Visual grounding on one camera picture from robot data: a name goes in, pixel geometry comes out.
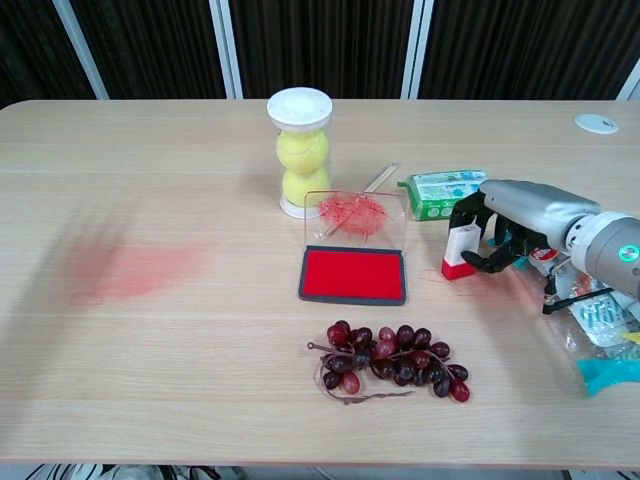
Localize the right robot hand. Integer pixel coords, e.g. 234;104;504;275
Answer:
447;178;601;276

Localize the small red white eraser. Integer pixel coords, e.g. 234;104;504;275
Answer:
439;225;480;284

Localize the red ink pad clear lid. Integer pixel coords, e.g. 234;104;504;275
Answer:
297;188;409;306

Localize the green tissue pack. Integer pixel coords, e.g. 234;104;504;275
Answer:
397;167;494;222

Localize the teal clear snack packet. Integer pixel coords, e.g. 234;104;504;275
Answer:
514;239;640;399

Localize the red grape bunch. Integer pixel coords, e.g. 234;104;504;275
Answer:
306;319;474;406

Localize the yellow tennis ball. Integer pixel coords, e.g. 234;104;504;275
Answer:
275;130;331;175
281;168;332;209

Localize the clear tube white lid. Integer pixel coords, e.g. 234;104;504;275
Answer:
266;87;334;219

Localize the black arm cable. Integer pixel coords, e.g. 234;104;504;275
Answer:
542;272;616;316

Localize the white round cable grommet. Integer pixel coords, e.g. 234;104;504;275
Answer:
573;113;620;135

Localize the white partition post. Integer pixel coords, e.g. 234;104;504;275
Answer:
208;0;245;100
407;0;435;100
53;0;110;100
615;62;640;102

